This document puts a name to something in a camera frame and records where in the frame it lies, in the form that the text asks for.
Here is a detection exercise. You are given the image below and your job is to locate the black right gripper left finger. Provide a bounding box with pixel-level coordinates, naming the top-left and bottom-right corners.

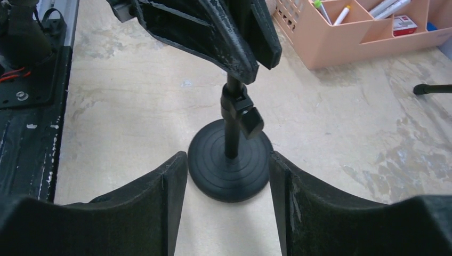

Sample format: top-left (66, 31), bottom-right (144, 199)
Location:
top-left (1, 151), bottom-right (188, 255)

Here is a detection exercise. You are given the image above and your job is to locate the peach plastic file organizer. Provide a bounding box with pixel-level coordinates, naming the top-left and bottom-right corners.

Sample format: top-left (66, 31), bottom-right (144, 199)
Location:
top-left (274, 1), bottom-right (451, 69)

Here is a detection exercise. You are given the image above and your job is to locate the blue item in organizer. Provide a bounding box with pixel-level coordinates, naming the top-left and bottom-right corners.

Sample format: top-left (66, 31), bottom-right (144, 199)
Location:
top-left (426, 22), bottom-right (438, 31)

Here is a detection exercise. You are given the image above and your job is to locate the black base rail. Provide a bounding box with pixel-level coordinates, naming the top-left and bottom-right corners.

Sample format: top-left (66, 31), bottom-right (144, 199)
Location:
top-left (1, 1), bottom-right (79, 202)

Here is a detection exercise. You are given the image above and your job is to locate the white marker tube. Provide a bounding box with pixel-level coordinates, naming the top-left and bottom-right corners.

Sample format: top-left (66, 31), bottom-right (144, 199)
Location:
top-left (374, 0), bottom-right (411, 20)

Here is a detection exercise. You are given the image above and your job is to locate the red white small box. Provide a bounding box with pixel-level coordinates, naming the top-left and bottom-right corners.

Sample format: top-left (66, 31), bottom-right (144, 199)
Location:
top-left (393, 15), bottom-right (418, 37)

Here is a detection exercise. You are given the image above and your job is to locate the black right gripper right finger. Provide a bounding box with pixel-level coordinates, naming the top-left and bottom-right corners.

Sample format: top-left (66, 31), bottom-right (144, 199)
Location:
top-left (269, 151), bottom-right (451, 255)

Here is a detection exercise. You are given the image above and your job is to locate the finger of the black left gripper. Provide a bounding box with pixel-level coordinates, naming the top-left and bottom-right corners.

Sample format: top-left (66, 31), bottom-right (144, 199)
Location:
top-left (108, 0), bottom-right (259, 84)
top-left (233, 1), bottom-right (282, 70)

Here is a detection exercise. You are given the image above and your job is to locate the black music stand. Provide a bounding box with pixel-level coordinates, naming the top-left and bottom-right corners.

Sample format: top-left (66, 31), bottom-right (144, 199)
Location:
top-left (413, 84), bottom-right (452, 95)

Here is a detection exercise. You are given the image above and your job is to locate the green cap grey pen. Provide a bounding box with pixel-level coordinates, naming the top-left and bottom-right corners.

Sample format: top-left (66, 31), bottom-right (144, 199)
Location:
top-left (313, 0), bottom-right (332, 25)

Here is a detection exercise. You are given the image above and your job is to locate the yellow tip white pen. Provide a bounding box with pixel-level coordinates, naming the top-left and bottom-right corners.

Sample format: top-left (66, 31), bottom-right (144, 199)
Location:
top-left (333, 5), bottom-right (351, 26)

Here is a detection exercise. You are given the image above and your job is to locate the black microphone stand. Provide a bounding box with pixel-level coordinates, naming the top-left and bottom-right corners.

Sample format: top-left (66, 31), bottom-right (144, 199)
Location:
top-left (188, 75), bottom-right (273, 203)

